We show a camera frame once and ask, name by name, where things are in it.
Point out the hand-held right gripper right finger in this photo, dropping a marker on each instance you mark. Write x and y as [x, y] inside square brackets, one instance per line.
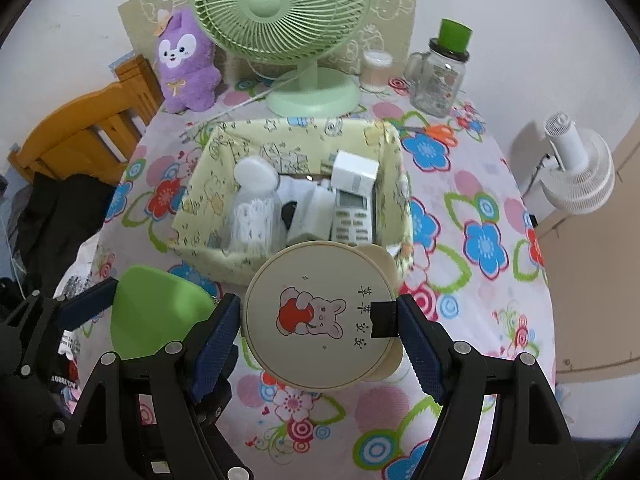
[422, 355]

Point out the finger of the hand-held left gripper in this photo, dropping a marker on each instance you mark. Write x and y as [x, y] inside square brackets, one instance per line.
[220, 402]
[87, 302]

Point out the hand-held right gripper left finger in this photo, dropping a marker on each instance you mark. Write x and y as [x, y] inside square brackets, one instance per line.
[217, 345]

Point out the green oval case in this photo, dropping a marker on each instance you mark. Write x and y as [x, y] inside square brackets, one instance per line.
[150, 310]

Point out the round cream bear mirror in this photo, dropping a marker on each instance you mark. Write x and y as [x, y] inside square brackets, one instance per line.
[310, 280]

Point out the yellow cartoon-print storage box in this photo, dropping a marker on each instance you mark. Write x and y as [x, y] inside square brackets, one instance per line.
[200, 200]

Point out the white remote control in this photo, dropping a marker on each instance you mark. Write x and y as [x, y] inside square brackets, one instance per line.
[350, 215]

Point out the small white box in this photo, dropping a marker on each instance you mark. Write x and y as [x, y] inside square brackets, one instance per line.
[352, 170]

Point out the white printed plastic bag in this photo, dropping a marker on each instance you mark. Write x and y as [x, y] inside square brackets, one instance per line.
[75, 272]

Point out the floral tablecloth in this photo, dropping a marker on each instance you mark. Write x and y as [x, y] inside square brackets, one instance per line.
[475, 310]

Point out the black clothing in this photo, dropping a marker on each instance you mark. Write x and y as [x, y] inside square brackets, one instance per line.
[55, 220]

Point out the wooden chair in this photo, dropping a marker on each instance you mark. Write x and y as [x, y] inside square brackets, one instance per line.
[75, 130]

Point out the beige door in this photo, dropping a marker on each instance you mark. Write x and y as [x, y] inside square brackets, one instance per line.
[600, 285]

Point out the purple plush toy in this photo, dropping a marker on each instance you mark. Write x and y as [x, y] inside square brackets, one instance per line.
[187, 85]

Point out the white floor fan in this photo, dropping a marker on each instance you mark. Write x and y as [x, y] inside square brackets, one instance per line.
[575, 160]

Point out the green desk fan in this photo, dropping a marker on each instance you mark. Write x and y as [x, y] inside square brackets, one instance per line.
[305, 95]

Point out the glass mug jar green lid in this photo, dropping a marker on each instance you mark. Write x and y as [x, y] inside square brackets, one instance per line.
[440, 90]

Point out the cotton swab container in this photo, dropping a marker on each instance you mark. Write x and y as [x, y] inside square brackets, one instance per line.
[377, 72]

